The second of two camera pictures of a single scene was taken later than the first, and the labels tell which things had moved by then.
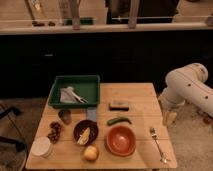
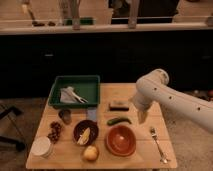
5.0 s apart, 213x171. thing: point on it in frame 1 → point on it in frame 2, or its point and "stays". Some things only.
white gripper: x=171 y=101 → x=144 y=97
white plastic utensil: x=78 y=98 stays
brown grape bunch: x=55 y=134 stays
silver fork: x=154 y=136 stays
